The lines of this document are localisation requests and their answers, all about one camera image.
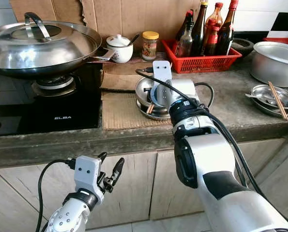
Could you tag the wooden chopstick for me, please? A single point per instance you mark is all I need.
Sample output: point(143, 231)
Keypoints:
point(150, 108)
point(278, 100)

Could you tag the deep steel bowl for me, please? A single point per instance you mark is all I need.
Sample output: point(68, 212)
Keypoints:
point(143, 87)

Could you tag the shallow steel plate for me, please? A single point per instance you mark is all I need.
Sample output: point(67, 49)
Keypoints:
point(158, 116)

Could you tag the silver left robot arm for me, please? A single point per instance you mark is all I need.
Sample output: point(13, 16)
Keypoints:
point(68, 220)

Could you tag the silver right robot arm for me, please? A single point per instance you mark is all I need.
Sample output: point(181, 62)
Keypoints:
point(211, 154)

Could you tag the folded brown cardboard piece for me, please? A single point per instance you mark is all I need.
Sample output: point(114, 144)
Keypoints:
point(119, 76)

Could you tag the glass jar yellow lid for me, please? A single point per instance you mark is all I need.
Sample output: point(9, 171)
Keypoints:
point(150, 47)

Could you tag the white ceramic lidded pot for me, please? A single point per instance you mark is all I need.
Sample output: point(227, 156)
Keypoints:
point(119, 52)

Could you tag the black glass gas stove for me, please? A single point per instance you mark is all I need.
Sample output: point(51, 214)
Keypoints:
point(61, 113)

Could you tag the red plastic bottle basket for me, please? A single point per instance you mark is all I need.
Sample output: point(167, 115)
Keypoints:
point(202, 64)

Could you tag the clear glass bottle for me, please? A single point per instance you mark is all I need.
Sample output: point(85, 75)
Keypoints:
point(185, 46)

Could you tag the large steel wok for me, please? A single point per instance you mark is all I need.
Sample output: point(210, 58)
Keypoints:
point(96, 46)

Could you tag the short dark bottle red cap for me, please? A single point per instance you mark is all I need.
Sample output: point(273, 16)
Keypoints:
point(185, 26)

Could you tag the small red-labelled sauce bottle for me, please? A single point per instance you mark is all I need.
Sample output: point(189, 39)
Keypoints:
point(211, 43)

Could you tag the tall dark bottle yellow cap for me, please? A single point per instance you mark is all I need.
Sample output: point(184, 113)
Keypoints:
point(198, 31)

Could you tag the large brown cardboard sheet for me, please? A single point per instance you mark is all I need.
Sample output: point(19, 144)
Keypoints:
point(129, 17)

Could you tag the gas stove burner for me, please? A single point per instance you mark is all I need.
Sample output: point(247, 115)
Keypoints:
point(52, 86)

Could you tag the tall dark bottle red cap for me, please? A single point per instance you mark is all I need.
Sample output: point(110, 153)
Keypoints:
point(226, 36)

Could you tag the steel spoon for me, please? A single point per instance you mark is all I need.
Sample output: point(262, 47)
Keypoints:
point(252, 95)

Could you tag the amber sauce bottle red cap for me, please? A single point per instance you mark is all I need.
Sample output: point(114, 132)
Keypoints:
point(215, 18)

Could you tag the dark stone mortar bowl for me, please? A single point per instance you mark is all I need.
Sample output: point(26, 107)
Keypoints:
point(243, 47)

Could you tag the domed steel wok lid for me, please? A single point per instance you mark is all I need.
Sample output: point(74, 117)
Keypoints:
point(42, 48)

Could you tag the wide steel plate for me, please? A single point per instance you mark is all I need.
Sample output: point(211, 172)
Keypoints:
point(267, 111)

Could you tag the large aluminium pot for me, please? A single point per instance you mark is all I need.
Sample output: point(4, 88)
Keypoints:
point(277, 65)

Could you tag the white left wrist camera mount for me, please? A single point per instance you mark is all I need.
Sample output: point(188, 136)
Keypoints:
point(88, 173)

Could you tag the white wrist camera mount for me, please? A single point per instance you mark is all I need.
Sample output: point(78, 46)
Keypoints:
point(88, 173)
point(162, 75)

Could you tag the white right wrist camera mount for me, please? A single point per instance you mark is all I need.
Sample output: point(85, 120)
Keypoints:
point(162, 75)

